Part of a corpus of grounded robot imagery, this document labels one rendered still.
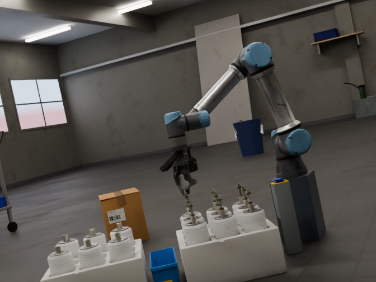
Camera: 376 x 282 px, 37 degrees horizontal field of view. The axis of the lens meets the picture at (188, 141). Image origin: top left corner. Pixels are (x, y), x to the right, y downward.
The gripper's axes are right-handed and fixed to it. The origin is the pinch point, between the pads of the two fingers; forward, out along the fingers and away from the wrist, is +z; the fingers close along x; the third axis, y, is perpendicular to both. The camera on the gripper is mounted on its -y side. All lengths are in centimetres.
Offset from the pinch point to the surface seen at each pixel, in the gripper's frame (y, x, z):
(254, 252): 35.4, -13.2, 24.5
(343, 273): 68, -9, 35
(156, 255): -15.9, -8.6, 25.3
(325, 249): 50, 22, 35
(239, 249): 31.0, -16.4, 22.4
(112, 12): -597, 746, -285
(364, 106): -170, 926, 13
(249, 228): 33.6, -9.6, 15.8
